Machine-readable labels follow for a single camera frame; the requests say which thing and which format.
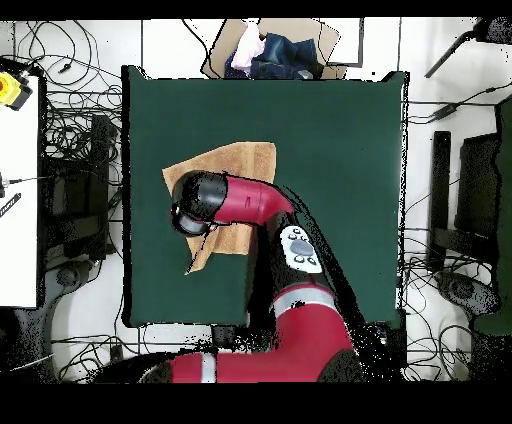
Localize black floor cable tangle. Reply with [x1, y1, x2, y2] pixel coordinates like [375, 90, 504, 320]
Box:
[13, 19, 123, 161]
[399, 255, 481, 381]
[51, 335, 209, 384]

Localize orange terry towel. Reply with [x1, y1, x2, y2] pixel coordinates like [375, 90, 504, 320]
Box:
[161, 140, 278, 276]

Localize blue denim jeans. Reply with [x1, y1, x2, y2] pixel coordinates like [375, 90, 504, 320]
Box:
[223, 32, 325, 80]

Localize yellow emergency stop button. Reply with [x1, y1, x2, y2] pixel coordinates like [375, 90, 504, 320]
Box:
[0, 71, 34, 112]

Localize black tripod leg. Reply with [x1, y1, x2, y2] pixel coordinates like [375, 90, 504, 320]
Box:
[424, 17, 512, 79]

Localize pink garment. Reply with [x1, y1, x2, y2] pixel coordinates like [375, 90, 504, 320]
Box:
[230, 19, 267, 75]

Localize black flat tool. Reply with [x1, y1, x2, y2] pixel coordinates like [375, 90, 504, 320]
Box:
[0, 192, 22, 219]

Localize white desk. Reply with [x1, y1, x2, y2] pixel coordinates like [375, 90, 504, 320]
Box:
[0, 75, 41, 309]

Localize black cable with adapter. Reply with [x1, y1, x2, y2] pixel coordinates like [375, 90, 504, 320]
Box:
[407, 81, 512, 125]

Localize green cloth covered table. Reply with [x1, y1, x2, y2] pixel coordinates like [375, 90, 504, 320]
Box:
[473, 95, 512, 337]

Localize dark green table cloth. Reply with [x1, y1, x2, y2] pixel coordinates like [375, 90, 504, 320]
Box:
[121, 65, 409, 329]

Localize black stand base with caster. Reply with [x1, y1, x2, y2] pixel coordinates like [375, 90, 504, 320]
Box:
[435, 269, 501, 321]
[41, 258, 103, 313]

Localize brown cardboard box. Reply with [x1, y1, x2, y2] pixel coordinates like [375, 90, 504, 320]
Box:
[200, 17, 349, 80]

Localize black frame stand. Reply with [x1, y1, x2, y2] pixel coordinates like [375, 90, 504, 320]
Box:
[39, 113, 123, 263]

